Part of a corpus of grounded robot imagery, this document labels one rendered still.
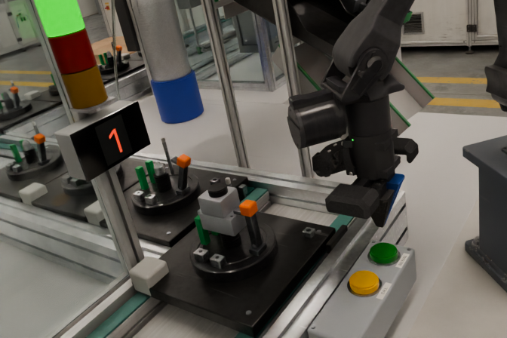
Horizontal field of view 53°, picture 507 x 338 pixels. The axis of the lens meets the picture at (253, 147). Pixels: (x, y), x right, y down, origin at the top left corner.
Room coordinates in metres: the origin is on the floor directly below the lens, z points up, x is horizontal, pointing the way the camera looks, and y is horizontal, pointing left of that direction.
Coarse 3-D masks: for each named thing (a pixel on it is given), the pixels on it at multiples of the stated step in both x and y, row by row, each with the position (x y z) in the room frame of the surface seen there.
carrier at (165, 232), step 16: (144, 176) 0.95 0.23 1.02; (160, 176) 0.92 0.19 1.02; (176, 176) 0.98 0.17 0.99; (192, 176) 0.96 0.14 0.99; (208, 176) 0.98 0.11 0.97; (224, 176) 0.97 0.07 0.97; (240, 176) 0.95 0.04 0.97; (128, 192) 0.99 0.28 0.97; (144, 192) 0.90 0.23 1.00; (160, 192) 0.91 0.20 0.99; (176, 192) 0.89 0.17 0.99; (192, 192) 0.89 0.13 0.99; (128, 208) 0.91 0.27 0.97; (144, 208) 0.87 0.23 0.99; (160, 208) 0.86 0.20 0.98; (176, 208) 0.86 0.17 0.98; (192, 208) 0.86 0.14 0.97; (144, 224) 0.84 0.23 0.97; (160, 224) 0.83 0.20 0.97; (176, 224) 0.81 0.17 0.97; (192, 224) 0.81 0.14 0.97; (160, 240) 0.77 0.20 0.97; (176, 240) 0.77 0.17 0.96
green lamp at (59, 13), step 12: (36, 0) 0.68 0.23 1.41; (48, 0) 0.67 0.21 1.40; (60, 0) 0.67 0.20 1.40; (72, 0) 0.69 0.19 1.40; (48, 12) 0.67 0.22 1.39; (60, 12) 0.67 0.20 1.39; (72, 12) 0.68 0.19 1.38; (48, 24) 0.67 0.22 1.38; (60, 24) 0.67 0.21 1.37; (72, 24) 0.68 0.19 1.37; (48, 36) 0.68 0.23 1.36
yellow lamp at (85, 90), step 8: (96, 64) 0.70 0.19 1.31; (80, 72) 0.67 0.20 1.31; (88, 72) 0.68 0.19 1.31; (96, 72) 0.69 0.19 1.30; (64, 80) 0.68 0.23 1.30; (72, 80) 0.67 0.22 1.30; (80, 80) 0.67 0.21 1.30; (88, 80) 0.68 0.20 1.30; (96, 80) 0.68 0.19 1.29; (72, 88) 0.67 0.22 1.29; (80, 88) 0.67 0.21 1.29; (88, 88) 0.67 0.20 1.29; (96, 88) 0.68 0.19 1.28; (104, 88) 0.70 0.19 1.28; (72, 96) 0.68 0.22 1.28; (80, 96) 0.67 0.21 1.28; (88, 96) 0.67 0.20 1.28; (96, 96) 0.68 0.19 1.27; (104, 96) 0.69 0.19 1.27; (72, 104) 0.68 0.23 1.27; (80, 104) 0.67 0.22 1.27; (88, 104) 0.67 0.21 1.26; (96, 104) 0.67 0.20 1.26
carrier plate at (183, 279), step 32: (288, 224) 0.74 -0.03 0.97; (288, 256) 0.65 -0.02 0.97; (320, 256) 0.66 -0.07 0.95; (160, 288) 0.64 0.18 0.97; (192, 288) 0.62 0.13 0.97; (224, 288) 0.61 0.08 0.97; (256, 288) 0.59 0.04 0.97; (288, 288) 0.59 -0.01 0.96; (224, 320) 0.55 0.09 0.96; (256, 320) 0.53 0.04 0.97
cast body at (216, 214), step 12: (204, 192) 0.69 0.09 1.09; (216, 192) 0.67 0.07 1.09; (228, 192) 0.68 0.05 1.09; (204, 204) 0.68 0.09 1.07; (216, 204) 0.66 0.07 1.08; (228, 204) 0.67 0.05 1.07; (204, 216) 0.68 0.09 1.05; (216, 216) 0.67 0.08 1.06; (228, 216) 0.66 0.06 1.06; (240, 216) 0.67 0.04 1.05; (204, 228) 0.69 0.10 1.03; (216, 228) 0.67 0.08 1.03; (228, 228) 0.65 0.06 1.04; (240, 228) 0.66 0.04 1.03
